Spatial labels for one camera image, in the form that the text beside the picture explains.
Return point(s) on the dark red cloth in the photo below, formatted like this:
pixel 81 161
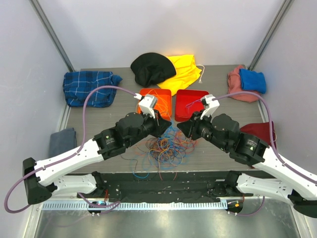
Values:
pixel 255 131

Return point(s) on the white cable duct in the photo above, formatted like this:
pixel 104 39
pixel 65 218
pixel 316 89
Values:
pixel 60 205

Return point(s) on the grey cloth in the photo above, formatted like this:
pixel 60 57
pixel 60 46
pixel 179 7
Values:
pixel 62 141

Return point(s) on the red plastic box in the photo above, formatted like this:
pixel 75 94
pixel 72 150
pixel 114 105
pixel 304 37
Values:
pixel 187 102

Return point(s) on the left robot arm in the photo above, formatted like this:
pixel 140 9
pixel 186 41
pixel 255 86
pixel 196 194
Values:
pixel 50 177

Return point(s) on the orange plastic box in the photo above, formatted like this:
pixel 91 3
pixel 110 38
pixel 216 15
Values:
pixel 164 103

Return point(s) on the yellow cloth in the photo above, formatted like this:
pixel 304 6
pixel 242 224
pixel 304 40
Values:
pixel 187 73

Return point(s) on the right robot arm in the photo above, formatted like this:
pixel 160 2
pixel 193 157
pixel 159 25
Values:
pixel 292 185

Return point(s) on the pink cloth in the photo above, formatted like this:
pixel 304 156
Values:
pixel 234 85

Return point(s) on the black cloth hat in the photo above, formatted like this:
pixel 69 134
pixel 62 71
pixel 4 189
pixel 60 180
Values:
pixel 152 68

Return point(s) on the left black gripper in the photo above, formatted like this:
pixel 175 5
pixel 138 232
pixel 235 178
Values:
pixel 160 125

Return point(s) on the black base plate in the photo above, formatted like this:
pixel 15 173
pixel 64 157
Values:
pixel 185 187

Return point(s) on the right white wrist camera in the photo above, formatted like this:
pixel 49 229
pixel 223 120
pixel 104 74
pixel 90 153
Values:
pixel 210 105

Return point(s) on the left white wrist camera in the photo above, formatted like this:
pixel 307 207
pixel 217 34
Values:
pixel 147 104

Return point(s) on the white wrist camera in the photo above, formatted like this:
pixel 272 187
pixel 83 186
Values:
pixel 147 104
pixel 210 105

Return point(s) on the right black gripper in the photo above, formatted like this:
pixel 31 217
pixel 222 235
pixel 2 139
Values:
pixel 190 128

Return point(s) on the blue plaid cloth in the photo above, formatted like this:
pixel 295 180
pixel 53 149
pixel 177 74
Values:
pixel 78 85

